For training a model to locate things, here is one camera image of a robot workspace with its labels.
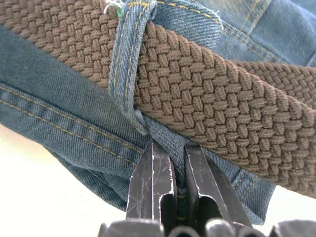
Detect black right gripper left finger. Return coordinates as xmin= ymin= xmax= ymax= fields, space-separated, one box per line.
xmin=125 ymin=138 xmax=178 ymax=229

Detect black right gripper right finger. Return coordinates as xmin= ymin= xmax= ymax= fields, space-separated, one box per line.
xmin=185 ymin=142 xmax=253 ymax=229

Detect blue denim shorts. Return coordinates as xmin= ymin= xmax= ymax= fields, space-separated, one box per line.
xmin=0 ymin=0 xmax=316 ymax=226

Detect brown braided belt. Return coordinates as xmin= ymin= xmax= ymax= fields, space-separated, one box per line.
xmin=0 ymin=0 xmax=316 ymax=199

